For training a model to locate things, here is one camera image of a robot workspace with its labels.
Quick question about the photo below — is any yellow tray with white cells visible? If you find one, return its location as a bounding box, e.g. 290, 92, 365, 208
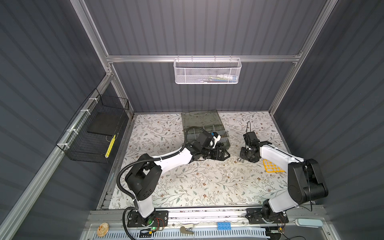
263, 159, 285, 173

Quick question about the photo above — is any black wire wall basket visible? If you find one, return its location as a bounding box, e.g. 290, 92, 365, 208
57, 90, 130, 164

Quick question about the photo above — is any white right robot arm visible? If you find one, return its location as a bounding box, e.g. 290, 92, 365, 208
240, 144, 329, 222

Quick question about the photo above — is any black corrugated cable conduit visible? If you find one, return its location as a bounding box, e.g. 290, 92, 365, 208
116, 125, 208, 240

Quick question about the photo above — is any white wire mesh basket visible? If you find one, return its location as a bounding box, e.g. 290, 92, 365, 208
173, 58, 242, 85

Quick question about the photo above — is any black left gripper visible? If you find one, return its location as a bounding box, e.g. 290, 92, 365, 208
200, 147, 231, 161

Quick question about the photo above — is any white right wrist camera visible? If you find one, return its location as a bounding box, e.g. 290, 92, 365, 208
243, 131, 260, 147

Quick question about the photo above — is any black foam pad in basket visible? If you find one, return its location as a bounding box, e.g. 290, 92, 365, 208
87, 113, 123, 137

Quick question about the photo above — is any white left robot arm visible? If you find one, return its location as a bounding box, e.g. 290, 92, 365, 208
119, 145, 231, 219

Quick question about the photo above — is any transparent green compartment organizer box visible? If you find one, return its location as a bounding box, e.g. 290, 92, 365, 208
181, 110, 231, 150

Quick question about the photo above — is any blue lego brick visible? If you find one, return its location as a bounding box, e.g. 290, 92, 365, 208
217, 222, 232, 231

